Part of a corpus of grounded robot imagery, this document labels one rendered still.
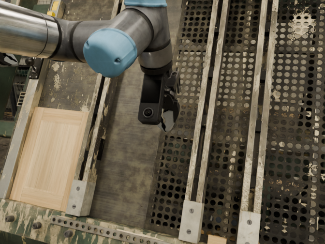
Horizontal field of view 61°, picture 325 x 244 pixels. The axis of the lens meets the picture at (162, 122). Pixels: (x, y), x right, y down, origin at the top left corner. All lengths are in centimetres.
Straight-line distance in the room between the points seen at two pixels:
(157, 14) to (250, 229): 69
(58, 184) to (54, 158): 11
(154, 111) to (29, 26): 27
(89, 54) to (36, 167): 89
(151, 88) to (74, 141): 67
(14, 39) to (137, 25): 19
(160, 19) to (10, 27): 24
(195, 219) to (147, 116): 47
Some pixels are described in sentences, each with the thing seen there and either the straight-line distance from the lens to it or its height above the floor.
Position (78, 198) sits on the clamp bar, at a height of 97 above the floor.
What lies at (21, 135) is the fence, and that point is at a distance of 134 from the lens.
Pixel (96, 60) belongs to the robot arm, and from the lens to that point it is 46.
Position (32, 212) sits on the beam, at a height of 89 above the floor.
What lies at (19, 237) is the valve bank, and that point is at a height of 80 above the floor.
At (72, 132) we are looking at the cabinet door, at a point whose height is 115.
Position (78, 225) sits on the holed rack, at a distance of 112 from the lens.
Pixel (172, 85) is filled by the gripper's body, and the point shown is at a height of 144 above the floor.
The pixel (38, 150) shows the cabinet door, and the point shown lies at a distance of 130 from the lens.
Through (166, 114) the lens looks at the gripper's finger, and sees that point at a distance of 67.
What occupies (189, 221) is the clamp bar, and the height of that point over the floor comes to 98.
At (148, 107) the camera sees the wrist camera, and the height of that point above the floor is 141.
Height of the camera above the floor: 157
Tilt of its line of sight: 19 degrees down
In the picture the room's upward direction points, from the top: straight up
